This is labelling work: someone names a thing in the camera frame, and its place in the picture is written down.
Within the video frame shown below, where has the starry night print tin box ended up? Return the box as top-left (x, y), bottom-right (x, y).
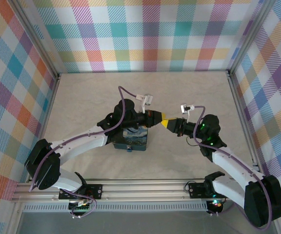
top-left (113, 126), bottom-right (149, 152)

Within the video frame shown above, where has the lit controller board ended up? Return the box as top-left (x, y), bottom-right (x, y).
top-left (206, 199), bottom-right (223, 215)

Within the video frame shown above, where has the green connector controller board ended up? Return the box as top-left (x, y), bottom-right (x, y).
top-left (68, 200), bottom-right (93, 212)

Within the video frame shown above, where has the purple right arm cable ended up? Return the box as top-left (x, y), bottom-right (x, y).
top-left (190, 105), bottom-right (272, 231)

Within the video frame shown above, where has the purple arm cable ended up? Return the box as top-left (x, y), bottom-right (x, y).
top-left (29, 86), bottom-right (137, 193)
top-left (190, 105), bottom-right (272, 231)

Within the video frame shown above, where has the aluminium table side rail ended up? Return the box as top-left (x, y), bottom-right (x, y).
top-left (26, 74), bottom-right (62, 183)
top-left (227, 72), bottom-right (264, 173)

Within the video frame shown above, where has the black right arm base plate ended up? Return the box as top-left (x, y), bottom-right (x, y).
top-left (188, 182), bottom-right (229, 199)

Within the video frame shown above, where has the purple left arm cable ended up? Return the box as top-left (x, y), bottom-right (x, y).
top-left (29, 86), bottom-right (137, 193)

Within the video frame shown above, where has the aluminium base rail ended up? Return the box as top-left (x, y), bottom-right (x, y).
top-left (10, 179), bottom-right (281, 203)

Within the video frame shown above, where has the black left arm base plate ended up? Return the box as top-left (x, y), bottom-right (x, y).
top-left (58, 183), bottom-right (103, 200)

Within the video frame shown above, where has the grey slotted cable duct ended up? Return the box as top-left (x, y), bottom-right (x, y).
top-left (22, 203), bottom-right (209, 213)

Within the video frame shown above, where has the aluminium frame post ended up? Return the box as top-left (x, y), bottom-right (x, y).
top-left (227, 0), bottom-right (277, 75)
top-left (13, 0), bottom-right (61, 80)

